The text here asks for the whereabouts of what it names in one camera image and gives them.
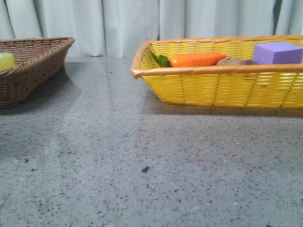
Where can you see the yellow woven basket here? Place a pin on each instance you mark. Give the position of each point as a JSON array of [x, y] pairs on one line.
[[244, 86]]

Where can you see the purple foam block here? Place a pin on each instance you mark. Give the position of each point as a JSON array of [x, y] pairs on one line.
[[277, 53]]

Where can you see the brown toy potato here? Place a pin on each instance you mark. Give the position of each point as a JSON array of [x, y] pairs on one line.
[[230, 61]]

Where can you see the small black debris piece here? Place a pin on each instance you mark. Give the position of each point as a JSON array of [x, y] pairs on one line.
[[145, 169]]

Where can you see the yellow tape roll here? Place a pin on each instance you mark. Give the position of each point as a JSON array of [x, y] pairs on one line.
[[7, 60]]

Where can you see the orange toy carrot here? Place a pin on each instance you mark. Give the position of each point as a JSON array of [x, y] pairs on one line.
[[189, 59]]

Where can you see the brown wicker basket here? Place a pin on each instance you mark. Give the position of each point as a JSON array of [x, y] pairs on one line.
[[37, 59]]

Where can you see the white curtain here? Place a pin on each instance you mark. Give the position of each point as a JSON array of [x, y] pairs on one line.
[[118, 27]]

